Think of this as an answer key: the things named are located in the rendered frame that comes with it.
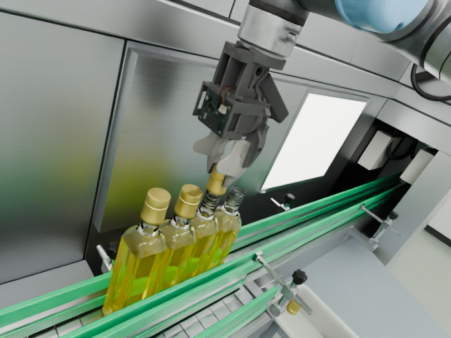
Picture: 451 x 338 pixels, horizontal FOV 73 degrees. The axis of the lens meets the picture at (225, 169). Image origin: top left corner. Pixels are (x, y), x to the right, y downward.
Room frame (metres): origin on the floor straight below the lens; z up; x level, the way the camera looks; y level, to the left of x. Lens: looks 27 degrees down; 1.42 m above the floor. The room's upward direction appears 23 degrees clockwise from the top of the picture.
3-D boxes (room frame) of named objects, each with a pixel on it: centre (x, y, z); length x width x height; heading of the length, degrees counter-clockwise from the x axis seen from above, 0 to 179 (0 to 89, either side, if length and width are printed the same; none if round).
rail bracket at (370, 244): (1.02, -0.60, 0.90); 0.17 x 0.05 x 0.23; 52
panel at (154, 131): (0.79, -0.09, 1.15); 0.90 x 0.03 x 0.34; 142
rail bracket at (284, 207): (0.83, -0.20, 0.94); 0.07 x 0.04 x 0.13; 52
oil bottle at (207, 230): (0.45, 0.00, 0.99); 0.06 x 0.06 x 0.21; 52
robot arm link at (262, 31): (0.43, 0.01, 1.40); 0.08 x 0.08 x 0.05
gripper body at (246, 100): (0.43, 0.02, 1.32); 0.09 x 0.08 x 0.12; 142
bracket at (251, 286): (0.53, -0.19, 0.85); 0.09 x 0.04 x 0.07; 52
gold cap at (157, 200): (0.36, 0.07, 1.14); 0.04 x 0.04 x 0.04
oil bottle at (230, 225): (0.49, -0.04, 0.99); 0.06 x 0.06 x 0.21; 52
